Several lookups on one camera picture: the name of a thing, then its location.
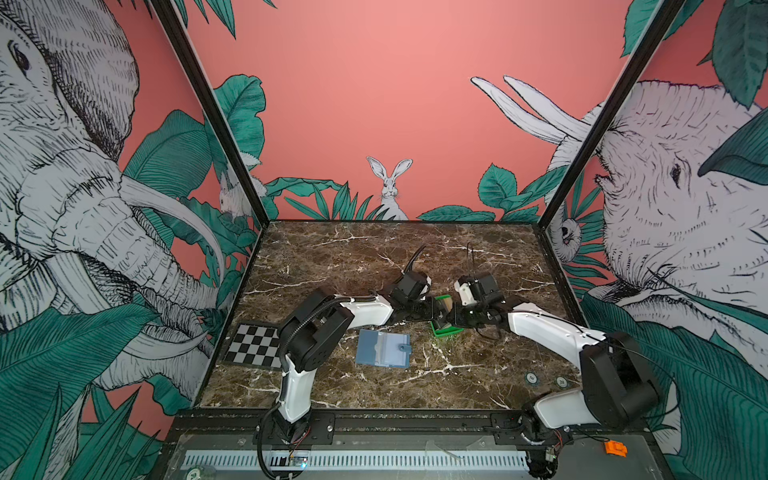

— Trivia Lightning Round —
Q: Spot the green plastic card tray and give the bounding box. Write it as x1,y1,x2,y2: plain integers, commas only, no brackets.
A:
430,294,464,338

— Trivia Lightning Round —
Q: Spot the white slotted cable duct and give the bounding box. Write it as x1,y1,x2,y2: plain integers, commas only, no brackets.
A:
179,450,528,472

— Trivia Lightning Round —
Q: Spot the orange connector clip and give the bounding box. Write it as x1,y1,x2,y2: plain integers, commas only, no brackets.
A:
603,440,628,458

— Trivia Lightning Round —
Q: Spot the checkerboard calibration board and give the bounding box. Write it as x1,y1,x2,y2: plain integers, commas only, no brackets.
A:
223,323,281,370

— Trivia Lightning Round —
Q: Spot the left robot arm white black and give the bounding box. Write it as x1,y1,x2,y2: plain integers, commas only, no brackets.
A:
271,270,431,444

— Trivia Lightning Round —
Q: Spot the right black frame post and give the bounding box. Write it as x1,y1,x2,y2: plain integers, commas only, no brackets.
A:
537,0,685,230

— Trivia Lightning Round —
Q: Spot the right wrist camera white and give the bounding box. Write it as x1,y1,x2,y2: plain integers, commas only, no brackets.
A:
454,280,477,306

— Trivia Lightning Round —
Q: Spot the left black frame post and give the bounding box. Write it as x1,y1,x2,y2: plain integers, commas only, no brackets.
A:
151,0,270,230

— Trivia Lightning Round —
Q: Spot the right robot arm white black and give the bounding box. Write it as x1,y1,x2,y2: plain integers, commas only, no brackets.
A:
449,274,661,445

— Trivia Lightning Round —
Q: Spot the blue leather card holder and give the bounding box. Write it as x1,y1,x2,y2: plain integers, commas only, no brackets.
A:
355,330,412,369

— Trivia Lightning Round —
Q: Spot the black frame post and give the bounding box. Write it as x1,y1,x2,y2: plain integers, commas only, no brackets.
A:
537,0,685,230
151,0,270,230

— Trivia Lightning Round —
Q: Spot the black front mounting rail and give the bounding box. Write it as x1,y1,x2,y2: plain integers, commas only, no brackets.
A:
167,408,654,449

